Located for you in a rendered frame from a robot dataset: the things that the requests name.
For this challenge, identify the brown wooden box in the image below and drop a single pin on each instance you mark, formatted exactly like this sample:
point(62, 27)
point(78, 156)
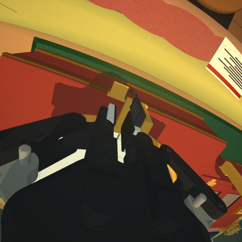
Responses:
point(237, 26)

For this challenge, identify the white clock dial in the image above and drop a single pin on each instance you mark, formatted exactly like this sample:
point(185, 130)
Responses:
point(62, 164)

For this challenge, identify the white card with red stripe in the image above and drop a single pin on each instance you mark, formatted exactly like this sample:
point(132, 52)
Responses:
point(223, 60)

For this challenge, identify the brass bar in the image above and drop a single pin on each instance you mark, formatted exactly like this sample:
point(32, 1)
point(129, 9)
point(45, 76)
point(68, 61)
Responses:
point(232, 174)

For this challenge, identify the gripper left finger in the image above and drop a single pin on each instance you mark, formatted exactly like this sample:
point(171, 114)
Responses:
point(56, 124)

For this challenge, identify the brass bezel catch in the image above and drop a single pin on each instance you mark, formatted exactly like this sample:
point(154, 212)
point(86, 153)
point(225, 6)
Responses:
point(118, 90)

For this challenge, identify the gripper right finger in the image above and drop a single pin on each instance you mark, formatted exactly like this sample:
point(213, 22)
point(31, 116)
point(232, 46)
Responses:
point(138, 111)

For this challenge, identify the brown round cushion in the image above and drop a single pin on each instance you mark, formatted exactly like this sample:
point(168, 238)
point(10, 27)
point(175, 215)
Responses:
point(217, 5)

